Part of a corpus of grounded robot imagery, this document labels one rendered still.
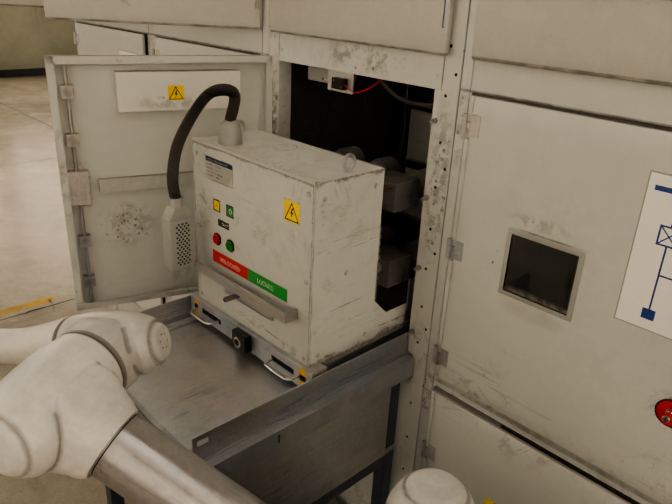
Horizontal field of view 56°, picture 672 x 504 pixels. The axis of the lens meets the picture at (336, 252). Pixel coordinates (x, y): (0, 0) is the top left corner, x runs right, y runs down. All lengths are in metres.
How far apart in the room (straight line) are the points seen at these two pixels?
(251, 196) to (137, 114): 0.51
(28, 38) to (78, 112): 11.05
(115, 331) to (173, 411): 0.56
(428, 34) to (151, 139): 0.87
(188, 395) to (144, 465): 0.68
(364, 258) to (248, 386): 0.43
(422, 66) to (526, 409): 0.84
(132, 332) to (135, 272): 1.03
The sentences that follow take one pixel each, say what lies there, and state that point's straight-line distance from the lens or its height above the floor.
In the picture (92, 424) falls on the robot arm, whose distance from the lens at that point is 0.94.
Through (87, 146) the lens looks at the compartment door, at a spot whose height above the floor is 1.33.
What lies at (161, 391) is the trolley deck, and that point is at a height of 0.85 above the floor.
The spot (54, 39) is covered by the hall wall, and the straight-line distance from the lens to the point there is 13.08.
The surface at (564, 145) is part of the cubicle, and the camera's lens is 1.34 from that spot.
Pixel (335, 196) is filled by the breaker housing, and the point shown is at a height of 1.35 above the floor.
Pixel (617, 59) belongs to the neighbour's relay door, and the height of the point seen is 1.68.
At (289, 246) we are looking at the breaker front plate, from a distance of 1.47.
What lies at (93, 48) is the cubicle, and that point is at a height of 1.48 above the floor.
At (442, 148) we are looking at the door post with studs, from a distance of 1.53.
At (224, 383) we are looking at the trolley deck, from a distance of 1.64.
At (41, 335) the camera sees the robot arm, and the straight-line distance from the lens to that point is 1.17.
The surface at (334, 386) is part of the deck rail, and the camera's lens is 1.60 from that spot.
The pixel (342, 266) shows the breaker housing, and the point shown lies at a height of 1.17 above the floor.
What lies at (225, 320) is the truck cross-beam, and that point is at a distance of 1.78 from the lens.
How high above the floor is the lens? 1.79
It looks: 23 degrees down
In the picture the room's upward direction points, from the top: 3 degrees clockwise
